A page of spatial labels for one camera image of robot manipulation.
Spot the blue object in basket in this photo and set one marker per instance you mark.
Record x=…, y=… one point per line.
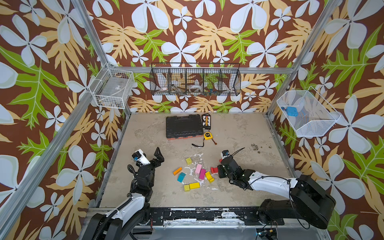
x=290, y=111

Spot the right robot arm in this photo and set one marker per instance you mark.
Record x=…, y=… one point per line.
x=305, y=199

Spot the white mesh basket right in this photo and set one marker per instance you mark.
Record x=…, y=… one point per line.
x=316, y=115

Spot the light pink block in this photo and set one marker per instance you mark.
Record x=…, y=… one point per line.
x=198, y=168

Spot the red arch block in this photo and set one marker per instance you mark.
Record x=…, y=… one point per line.
x=214, y=170

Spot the yellow tape measure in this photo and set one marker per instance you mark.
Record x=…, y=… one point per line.
x=207, y=136

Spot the white wire basket left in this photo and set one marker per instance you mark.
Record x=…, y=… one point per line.
x=112, y=87

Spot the black tool case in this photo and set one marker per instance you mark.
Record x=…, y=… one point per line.
x=178, y=127

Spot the yellow arch block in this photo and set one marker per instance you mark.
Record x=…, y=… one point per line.
x=209, y=177

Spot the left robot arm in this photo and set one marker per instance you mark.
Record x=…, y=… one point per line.
x=118, y=223

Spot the yellow rectangular block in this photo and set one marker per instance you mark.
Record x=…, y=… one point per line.
x=194, y=186

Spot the black wire basket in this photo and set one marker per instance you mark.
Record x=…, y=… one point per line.
x=208, y=79

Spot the teal block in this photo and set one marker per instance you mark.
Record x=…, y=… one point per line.
x=181, y=177

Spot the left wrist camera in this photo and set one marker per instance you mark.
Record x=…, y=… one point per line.
x=140, y=158

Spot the magenta block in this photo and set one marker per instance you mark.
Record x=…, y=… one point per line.
x=202, y=174

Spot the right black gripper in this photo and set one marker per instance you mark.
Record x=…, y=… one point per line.
x=222, y=170

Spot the orange bar block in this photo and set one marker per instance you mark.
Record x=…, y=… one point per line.
x=178, y=171

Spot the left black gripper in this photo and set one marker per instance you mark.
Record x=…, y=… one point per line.
x=159, y=159

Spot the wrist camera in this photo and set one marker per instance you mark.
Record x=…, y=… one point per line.
x=225, y=154
x=140, y=158

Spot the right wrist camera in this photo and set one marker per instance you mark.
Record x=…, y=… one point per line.
x=225, y=154

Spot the small black bit holder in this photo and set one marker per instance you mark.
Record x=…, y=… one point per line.
x=206, y=121

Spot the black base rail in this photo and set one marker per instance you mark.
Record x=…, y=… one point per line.
x=246, y=215

